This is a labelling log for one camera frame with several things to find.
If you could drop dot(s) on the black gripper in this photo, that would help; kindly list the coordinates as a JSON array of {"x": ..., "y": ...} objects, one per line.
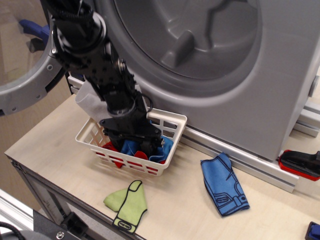
[{"x": 133, "y": 125}]

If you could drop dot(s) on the blue felt cloth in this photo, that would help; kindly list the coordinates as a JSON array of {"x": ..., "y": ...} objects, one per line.
[{"x": 132, "y": 148}]

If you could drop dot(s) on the red felt cloth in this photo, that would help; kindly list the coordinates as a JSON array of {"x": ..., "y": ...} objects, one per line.
[{"x": 132, "y": 158}]

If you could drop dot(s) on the grey felt cloth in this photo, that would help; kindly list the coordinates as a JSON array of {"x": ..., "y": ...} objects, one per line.
[{"x": 88, "y": 100}]

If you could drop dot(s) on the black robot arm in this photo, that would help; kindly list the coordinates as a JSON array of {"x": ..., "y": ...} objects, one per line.
[{"x": 80, "y": 37}]

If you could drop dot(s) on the white plastic laundry basket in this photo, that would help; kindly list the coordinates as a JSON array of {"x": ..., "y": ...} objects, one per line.
[{"x": 171, "y": 125}]

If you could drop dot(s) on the grey round machine door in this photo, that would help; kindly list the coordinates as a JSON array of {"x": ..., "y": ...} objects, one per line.
[{"x": 28, "y": 68}]

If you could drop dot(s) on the grey toy washing machine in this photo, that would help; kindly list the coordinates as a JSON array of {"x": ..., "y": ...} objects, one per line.
[{"x": 240, "y": 70}]

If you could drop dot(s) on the green felt shirt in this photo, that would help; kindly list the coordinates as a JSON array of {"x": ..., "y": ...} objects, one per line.
[{"x": 129, "y": 204}]

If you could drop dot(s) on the blue felt jeans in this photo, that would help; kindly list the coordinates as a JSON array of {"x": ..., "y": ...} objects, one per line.
[{"x": 223, "y": 185}]

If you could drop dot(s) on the blue clamp behind door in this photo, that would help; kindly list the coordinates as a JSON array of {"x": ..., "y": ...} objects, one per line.
[{"x": 32, "y": 28}]

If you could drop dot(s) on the red black clamp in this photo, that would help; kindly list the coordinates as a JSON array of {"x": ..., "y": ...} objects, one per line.
[{"x": 301, "y": 164}]

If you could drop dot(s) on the blue black clamp corner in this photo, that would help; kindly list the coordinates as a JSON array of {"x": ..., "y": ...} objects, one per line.
[{"x": 313, "y": 231}]

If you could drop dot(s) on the aluminium table frame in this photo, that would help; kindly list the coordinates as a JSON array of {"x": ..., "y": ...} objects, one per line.
[{"x": 67, "y": 210}]

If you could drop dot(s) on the black metal base plate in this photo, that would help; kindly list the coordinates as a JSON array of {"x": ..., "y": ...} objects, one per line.
[{"x": 55, "y": 230}]

